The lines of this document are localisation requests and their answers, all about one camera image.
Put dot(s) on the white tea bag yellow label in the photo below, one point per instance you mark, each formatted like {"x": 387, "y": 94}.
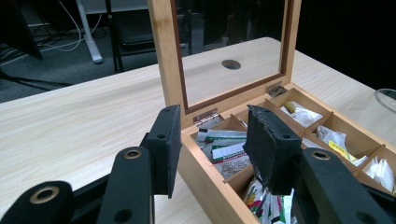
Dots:
{"x": 334, "y": 140}

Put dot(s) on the colourful floral tea packet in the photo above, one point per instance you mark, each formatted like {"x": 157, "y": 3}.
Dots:
{"x": 267, "y": 205}

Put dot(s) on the dark stand base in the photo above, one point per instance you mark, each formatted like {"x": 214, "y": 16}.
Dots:
{"x": 18, "y": 28}

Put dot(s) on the white printed text tea packet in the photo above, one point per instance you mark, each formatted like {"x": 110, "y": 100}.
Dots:
{"x": 235, "y": 168}

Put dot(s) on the white desk leg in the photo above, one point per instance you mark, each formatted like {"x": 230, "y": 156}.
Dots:
{"x": 90, "y": 37}

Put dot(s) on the black chair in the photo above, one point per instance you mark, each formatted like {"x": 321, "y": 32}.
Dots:
{"x": 134, "y": 31}

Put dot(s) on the bamboo tea box with glass lid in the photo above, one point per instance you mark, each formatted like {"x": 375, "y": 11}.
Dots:
{"x": 205, "y": 186}

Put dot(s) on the white green red tea packet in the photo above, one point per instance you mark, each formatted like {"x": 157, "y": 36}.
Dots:
{"x": 229, "y": 152}

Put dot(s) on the plain white tea bags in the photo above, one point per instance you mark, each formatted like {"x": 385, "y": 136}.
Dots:
{"x": 381, "y": 172}

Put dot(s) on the clear glass bowl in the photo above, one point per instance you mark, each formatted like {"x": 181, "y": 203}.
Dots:
{"x": 387, "y": 98}

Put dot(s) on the white green striped tea packet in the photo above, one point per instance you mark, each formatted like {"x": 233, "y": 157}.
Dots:
{"x": 218, "y": 135}

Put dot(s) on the white tea bag yellow tag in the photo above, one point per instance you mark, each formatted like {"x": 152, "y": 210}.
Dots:
{"x": 303, "y": 115}

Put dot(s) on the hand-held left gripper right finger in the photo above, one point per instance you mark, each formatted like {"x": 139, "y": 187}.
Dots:
{"x": 272, "y": 149}

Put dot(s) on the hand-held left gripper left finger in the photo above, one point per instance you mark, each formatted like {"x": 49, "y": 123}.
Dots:
{"x": 165, "y": 149}

